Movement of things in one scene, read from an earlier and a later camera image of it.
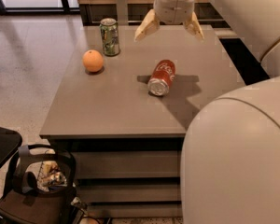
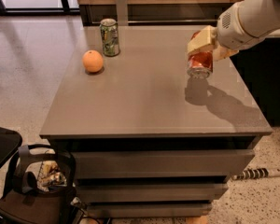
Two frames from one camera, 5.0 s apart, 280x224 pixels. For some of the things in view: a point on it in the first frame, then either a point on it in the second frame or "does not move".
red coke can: [161, 78] -> [200, 63]
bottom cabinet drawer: [134, 210] does not move
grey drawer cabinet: [127, 115] does not move
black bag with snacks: [42, 190] does not move
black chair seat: [4, 143] does not move
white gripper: [174, 10] -> [230, 32]
